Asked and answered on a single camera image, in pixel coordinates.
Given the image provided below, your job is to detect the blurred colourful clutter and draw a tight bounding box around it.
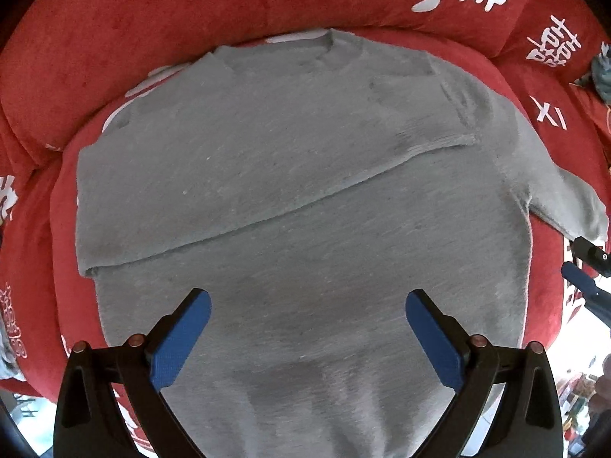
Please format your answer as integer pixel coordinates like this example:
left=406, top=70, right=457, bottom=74
left=561, top=353, right=611, bottom=458

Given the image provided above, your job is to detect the grey-green crumpled cloth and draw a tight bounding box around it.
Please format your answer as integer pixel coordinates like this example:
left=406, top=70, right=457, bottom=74
left=570, top=40, right=611, bottom=106

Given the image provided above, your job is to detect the red printed sofa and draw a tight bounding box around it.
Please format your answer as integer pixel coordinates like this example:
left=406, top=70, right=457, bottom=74
left=0, top=0, right=611, bottom=456

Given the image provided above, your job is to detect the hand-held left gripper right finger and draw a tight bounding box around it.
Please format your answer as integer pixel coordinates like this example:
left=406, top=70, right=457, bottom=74
left=405, top=289, right=566, bottom=458

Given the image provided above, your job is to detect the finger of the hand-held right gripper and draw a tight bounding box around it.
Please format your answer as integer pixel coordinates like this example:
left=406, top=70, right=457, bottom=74
left=561, top=261, right=611, bottom=329
left=570, top=236, right=611, bottom=277

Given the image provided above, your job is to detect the grey knit sweater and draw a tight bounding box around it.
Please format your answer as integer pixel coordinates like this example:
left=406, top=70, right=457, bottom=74
left=75, top=29, right=609, bottom=458

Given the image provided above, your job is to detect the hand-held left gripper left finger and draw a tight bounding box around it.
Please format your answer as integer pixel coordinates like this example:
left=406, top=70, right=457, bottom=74
left=53, top=289, right=212, bottom=458

